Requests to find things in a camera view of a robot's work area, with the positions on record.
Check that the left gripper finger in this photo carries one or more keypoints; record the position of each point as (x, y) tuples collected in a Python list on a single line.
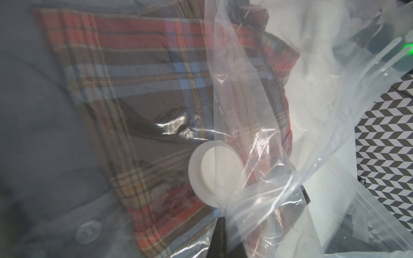
[(218, 244)]

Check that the clear plastic vacuum bag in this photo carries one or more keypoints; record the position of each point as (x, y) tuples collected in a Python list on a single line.
[(347, 221)]

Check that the plaid flannel shirt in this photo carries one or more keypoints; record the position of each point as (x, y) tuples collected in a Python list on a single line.
[(152, 86)]

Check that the white shirt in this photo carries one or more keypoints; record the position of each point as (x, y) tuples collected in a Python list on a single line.
[(339, 53)]

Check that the white vacuum bag valve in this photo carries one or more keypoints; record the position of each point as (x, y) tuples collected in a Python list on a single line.
[(215, 171)]

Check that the dark grey folded garment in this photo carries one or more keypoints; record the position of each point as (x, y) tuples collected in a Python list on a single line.
[(56, 201)]

